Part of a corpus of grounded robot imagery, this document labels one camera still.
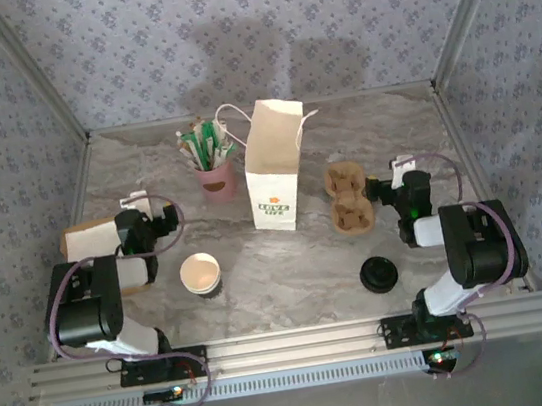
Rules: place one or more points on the white napkin stack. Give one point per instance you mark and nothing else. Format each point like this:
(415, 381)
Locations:
(88, 258)

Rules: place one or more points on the white printed paper bag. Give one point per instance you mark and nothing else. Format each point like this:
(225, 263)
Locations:
(273, 182)

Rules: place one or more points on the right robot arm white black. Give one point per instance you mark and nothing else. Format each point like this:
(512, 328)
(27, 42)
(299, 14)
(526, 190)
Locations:
(479, 244)

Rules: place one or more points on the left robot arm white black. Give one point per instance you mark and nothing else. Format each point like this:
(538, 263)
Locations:
(90, 314)

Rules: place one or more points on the pink cup holder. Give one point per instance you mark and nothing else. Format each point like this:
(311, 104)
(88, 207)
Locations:
(218, 185)

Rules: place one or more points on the green white straw packet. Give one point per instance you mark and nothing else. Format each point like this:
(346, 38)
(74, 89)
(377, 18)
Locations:
(212, 140)
(198, 152)

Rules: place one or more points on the white sugar stick packet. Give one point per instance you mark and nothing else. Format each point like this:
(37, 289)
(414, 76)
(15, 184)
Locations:
(228, 149)

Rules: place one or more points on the small green circuit board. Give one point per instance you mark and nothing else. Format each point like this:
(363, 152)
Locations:
(444, 356)
(164, 394)

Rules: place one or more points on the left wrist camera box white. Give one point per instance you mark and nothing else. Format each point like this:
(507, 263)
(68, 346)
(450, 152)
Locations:
(132, 202)

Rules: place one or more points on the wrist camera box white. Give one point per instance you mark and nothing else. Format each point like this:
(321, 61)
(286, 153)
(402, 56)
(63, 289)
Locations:
(400, 167)
(132, 202)

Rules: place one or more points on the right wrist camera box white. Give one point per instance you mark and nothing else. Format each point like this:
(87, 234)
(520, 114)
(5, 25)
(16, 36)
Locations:
(400, 167)

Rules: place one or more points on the aluminium frame rail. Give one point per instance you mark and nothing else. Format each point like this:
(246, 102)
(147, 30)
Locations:
(77, 200)
(461, 136)

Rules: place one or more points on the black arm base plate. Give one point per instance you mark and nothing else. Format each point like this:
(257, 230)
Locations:
(192, 363)
(400, 333)

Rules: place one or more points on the wide slotted aluminium rail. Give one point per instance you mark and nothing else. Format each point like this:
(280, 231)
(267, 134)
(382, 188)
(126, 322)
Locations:
(291, 346)

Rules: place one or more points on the aluminium frame post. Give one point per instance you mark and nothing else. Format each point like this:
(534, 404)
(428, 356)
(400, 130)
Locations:
(464, 9)
(34, 69)

